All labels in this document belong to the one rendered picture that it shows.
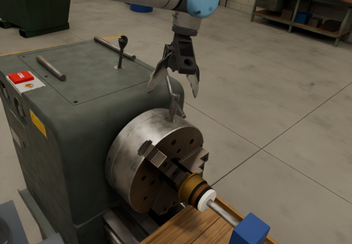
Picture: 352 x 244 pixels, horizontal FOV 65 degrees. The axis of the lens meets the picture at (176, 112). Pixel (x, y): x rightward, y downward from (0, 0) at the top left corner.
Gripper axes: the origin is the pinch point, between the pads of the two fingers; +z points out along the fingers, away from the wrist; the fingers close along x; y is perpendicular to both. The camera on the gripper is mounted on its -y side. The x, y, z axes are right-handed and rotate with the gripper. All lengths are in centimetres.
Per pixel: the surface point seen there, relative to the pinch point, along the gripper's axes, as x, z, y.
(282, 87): -234, 74, 243
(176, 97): 0.2, -2.1, -4.5
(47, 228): 37, 80, 22
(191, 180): -5.8, 17.9, -16.4
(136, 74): 7.9, 2.6, 23.9
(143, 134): 8.4, 8.9, -7.6
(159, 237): -1.2, 42.3, -15.1
